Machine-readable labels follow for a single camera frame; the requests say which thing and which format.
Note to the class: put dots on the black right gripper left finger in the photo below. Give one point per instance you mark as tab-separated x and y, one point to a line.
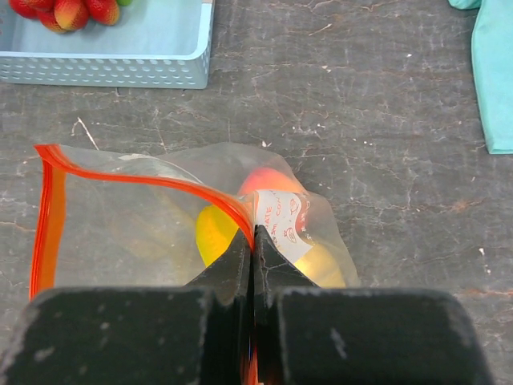
194	334

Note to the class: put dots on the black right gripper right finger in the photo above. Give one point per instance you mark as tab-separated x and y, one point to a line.
309	335

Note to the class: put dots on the yellow lemon fruit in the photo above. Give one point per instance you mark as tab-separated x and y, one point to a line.
320	266

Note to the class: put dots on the yellow mango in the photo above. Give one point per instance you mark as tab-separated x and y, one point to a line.
215	231

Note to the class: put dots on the clear orange zip bag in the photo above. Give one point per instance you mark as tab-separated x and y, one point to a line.
128	219

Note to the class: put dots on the orange peach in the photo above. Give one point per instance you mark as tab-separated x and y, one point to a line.
270	179

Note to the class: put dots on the light blue plastic basket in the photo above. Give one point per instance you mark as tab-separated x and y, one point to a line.
155	44

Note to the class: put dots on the red strawberries with leaf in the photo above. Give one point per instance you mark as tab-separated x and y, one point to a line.
62	16

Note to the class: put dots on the teal cloth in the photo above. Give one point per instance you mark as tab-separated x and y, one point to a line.
491	58

